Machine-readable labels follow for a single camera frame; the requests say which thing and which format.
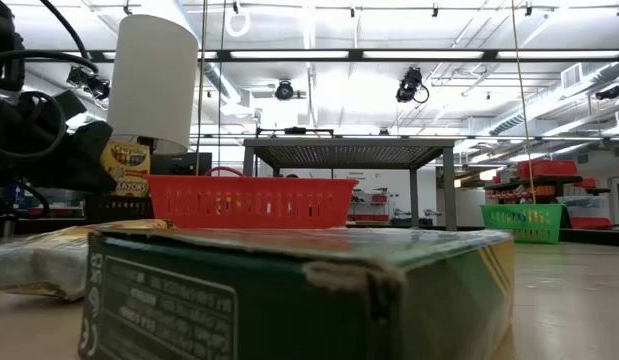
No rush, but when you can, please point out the black monitor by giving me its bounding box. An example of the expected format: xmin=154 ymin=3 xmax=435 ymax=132
xmin=149 ymin=152 xmax=214 ymax=177

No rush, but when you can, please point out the white shade table lamp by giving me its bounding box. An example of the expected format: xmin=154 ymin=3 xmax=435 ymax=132
xmin=105 ymin=13 xmax=200 ymax=155

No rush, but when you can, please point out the rack with red bins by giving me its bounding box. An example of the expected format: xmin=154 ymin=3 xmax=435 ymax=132
xmin=346 ymin=189 xmax=390 ymax=224

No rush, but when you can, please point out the yellow crayon box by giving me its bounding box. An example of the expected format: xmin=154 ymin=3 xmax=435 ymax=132
xmin=100 ymin=140 xmax=152 ymax=198

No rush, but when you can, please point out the red plastic basket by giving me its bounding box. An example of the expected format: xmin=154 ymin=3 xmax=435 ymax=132
xmin=147 ymin=174 xmax=360 ymax=231

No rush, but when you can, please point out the grey metal shelf riser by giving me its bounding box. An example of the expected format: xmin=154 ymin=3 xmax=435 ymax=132
xmin=242 ymin=137 xmax=460 ymax=233

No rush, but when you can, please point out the yellow hanging cord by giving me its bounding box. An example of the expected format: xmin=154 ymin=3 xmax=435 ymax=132
xmin=510 ymin=0 xmax=538 ymax=205

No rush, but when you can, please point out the red storage bin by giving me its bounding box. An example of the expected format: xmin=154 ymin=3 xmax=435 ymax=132
xmin=568 ymin=216 xmax=614 ymax=231
xmin=516 ymin=159 xmax=579 ymax=180

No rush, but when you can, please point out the crayon box torn green side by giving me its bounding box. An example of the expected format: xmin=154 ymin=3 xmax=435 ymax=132
xmin=77 ymin=227 xmax=517 ymax=360

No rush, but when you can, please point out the crinkled snack bag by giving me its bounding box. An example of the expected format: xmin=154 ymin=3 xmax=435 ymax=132
xmin=0 ymin=217 xmax=176 ymax=302

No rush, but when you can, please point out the red rubber band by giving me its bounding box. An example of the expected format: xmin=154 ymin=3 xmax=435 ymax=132
xmin=203 ymin=165 xmax=246 ymax=178

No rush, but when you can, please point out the green plastic basket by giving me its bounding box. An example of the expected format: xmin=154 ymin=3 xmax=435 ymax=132
xmin=479 ymin=202 xmax=566 ymax=245

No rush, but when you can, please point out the clear plastic bin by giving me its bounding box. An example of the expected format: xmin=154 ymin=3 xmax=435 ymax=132
xmin=556 ymin=194 xmax=611 ymax=219

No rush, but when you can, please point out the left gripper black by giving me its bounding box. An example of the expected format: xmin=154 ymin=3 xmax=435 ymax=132
xmin=0 ymin=89 xmax=117 ymax=194

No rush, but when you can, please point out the white hanging cable loop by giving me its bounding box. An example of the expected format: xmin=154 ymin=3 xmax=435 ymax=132
xmin=224 ymin=8 xmax=252 ymax=39

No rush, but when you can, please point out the dark storage rack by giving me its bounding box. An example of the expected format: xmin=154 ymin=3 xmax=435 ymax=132
xmin=482 ymin=174 xmax=613 ymax=205

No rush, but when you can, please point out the overhead frame beam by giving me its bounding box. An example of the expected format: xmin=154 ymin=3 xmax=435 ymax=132
xmin=58 ymin=47 xmax=619 ymax=64

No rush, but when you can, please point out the black plastic basket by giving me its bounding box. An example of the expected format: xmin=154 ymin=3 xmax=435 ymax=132
xmin=83 ymin=193 xmax=155 ymax=222

